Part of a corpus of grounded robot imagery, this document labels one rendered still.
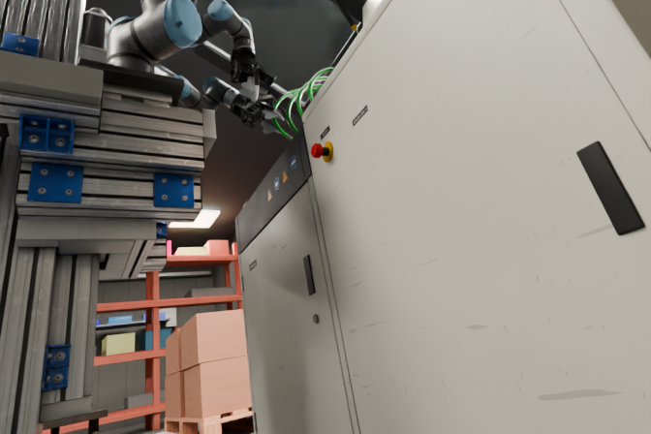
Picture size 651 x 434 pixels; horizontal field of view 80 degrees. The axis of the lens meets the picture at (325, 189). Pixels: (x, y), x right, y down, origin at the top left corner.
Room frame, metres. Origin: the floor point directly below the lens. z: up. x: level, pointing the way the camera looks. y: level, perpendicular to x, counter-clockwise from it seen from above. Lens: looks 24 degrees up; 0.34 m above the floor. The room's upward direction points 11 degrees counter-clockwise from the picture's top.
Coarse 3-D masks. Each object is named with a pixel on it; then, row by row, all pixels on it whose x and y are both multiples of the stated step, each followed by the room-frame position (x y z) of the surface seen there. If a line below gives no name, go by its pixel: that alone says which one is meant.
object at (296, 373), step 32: (288, 224) 1.08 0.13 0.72; (256, 256) 1.33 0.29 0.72; (288, 256) 1.10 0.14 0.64; (320, 256) 0.94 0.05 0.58; (256, 288) 1.36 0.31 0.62; (288, 288) 1.13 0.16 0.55; (320, 288) 0.97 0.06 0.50; (256, 320) 1.39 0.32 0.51; (288, 320) 1.16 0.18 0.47; (320, 320) 0.99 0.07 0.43; (256, 352) 1.42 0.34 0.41; (288, 352) 1.18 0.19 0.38; (320, 352) 1.02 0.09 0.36; (256, 384) 1.45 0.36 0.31; (288, 384) 1.21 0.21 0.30; (320, 384) 1.04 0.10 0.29; (256, 416) 1.48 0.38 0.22; (288, 416) 1.23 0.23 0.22; (320, 416) 1.06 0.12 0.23
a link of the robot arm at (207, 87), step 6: (210, 78) 1.19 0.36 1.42; (216, 78) 1.20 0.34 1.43; (204, 84) 1.20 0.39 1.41; (210, 84) 1.19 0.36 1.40; (216, 84) 1.19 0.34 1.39; (222, 84) 1.20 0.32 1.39; (228, 84) 1.21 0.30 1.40; (204, 90) 1.22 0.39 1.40; (210, 90) 1.20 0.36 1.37; (216, 90) 1.20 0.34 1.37; (222, 90) 1.20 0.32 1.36; (216, 96) 1.21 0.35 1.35; (222, 96) 1.21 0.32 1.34; (222, 102) 1.23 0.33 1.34
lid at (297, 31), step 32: (192, 0) 1.20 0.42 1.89; (256, 0) 1.17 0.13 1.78; (288, 0) 1.15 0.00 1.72; (320, 0) 1.13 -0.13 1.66; (352, 0) 1.10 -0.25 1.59; (224, 32) 1.34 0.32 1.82; (256, 32) 1.31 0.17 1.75; (288, 32) 1.29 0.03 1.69; (320, 32) 1.27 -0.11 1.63; (352, 32) 1.24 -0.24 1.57; (224, 64) 1.49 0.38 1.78; (288, 64) 1.45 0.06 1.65; (320, 64) 1.42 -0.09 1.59; (288, 96) 1.63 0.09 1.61
